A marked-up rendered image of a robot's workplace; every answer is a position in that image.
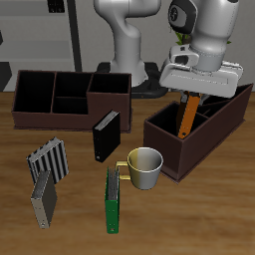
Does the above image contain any white shelf unit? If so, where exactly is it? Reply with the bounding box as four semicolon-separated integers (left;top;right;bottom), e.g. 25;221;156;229
0;0;84;73

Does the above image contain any green book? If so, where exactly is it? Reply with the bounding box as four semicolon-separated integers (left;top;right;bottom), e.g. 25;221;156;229
105;165;121;235

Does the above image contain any orange book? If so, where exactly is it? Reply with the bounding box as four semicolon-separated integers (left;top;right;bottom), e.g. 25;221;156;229
176;91;203;140

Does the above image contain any grey book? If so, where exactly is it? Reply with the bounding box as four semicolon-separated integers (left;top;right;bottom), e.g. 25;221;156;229
30;169;59;230

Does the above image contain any black white striped book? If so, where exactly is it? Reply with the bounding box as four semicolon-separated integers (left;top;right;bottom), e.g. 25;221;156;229
26;135;71;185

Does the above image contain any green pot plant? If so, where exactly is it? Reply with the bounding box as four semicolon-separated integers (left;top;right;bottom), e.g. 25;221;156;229
170;30;233;47

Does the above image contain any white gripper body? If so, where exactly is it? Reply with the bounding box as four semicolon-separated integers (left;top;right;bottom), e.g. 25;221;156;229
158;61;244;100

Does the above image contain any white yellow mug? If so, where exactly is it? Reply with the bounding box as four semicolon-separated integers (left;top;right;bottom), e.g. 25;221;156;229
116;146;164;191

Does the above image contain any dark brown desk caddy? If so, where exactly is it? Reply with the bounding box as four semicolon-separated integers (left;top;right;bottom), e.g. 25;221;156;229
142;83;254;183
11;69;133;134

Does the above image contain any flat black base plate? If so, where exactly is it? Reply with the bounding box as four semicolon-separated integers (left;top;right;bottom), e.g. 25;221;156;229
96;61;171;100

